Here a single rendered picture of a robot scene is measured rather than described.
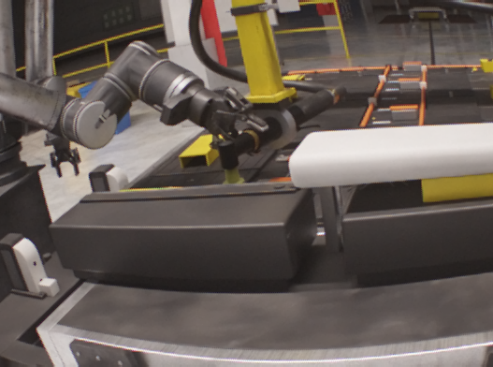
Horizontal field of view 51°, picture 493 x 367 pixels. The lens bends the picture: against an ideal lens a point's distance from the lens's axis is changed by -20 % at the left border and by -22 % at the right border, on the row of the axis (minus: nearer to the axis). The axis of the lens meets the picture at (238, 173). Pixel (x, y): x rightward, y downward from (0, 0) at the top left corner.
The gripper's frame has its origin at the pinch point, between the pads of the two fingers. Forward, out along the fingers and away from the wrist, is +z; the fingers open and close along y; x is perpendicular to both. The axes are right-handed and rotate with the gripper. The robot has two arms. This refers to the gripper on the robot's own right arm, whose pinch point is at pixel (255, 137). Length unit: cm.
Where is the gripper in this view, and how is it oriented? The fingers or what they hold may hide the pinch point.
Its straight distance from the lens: 121.6
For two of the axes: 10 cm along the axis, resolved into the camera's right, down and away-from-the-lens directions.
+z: 7.9, 4.9, -3.7
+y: -2.4, 8.0, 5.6
